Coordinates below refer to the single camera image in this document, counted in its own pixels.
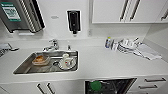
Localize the small chrome sink knob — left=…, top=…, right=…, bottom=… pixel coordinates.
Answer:
left=66, top=44, right=72, bottom=51

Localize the white cup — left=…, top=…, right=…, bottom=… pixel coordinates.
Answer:
left=58, top=52, right=77, bottom=71

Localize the blue dish soap bottle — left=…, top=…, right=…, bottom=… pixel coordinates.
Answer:
left=104, top=36, right=113, bottom=50

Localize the black soap dispenser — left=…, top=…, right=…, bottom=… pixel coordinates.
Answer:
left=66, top=9, right=82, bottom=36

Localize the chrome faucet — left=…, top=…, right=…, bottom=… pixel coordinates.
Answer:
left=42, top=38, right=61, bottom=52

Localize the white lower cabinet door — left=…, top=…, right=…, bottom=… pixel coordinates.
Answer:
left=45, top=80, right=86, bottom=94
left=0, top=81, right=57, bottom=94

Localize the white cabinet door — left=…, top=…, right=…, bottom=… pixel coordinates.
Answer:
left=155, top=0, right=168, bottom=24
left=45, top=80, right=86, bottom=94
left=91, top=0, right=130, bottom=24
left=0, top=81, right=57, bottom=94
left=125, top=0, right=160, bottom=24

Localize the stack of white dishes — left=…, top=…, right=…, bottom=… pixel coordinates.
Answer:
left=116, top=37, right=141, bottom=55

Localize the white upper cabinet door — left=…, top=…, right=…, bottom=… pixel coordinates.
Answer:
left=155, top=0, right=168, bottom=24
left=91, top=0, right=130, bottom=24
left=125, top=0, right=160, bottom=24

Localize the orange bowl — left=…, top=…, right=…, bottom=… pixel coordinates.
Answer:
left=31, top=54, right=51, bottom=67

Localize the white dish cloth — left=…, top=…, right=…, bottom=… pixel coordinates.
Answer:
left=133, top=43, right=163, bottom=61

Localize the steel sink basin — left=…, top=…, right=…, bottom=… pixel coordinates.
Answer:
left=12, top=49, right=80, bottom=75

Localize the steel paper towel dispenser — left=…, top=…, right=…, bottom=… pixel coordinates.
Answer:
left=0, top=0, right=46, bottom=34

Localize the white drawer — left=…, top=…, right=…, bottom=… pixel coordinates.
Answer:
left=134, top=75, right=168, bottom=87
left=128, top=83, right=168, bottom=94

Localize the white wall outlet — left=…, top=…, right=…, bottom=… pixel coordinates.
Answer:
left=87, top=29, right=93, bottom=37

